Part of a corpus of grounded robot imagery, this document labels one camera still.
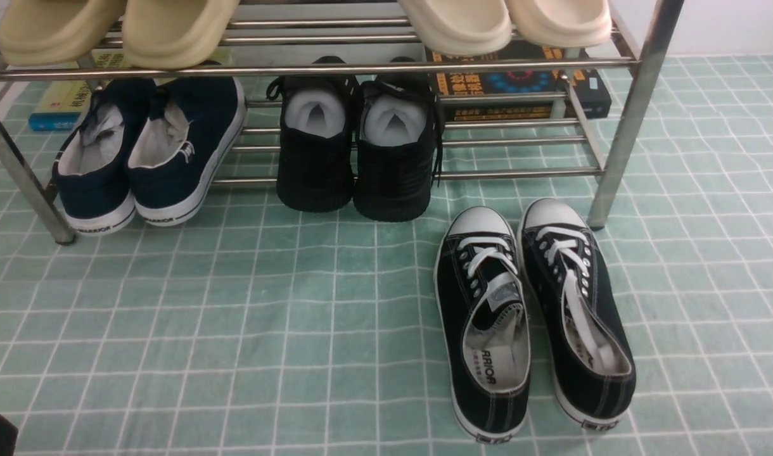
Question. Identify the left beige foam slipper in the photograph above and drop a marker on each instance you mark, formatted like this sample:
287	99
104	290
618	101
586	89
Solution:
38	33

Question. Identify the left navy canvas shoe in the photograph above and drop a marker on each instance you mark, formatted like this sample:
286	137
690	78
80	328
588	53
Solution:
89	172

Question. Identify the navy canvas shoe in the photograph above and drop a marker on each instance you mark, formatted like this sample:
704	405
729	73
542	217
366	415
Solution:
191	125
89	172

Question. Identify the black mesh sneaker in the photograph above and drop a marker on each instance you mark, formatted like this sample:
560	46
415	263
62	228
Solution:
316	128
400	146

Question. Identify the green checkered floor cloth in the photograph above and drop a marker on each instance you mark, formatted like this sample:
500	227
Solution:
258	330

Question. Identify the yellow and blue book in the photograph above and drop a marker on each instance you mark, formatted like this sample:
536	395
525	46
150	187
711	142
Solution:
64	102

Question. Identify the left black mesh sneaker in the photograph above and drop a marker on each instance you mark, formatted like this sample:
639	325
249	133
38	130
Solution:
316	128

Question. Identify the black and orange book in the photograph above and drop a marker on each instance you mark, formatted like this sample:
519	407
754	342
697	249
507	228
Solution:
499	94

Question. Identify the right navy canvas shoe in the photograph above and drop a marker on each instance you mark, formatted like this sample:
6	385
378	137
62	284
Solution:
191	125

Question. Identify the right black mesh sneaker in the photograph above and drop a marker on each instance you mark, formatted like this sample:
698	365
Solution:
400	146

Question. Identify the beige foam slipper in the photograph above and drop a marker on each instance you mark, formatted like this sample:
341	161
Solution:
171	35
38	33

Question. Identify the silver metal shoe rack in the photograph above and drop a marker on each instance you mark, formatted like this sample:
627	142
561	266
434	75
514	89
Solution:
644	64

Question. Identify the right cream foam slipper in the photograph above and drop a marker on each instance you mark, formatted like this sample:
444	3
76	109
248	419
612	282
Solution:
562	24

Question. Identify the cream foam slipper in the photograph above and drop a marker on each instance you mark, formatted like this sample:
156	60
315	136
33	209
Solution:
460	28
562	24

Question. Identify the left cream foam slipper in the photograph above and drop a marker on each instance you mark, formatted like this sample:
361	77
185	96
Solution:
460	28

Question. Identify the black canvas sneaker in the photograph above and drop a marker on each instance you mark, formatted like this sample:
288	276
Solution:
485	320
593	368

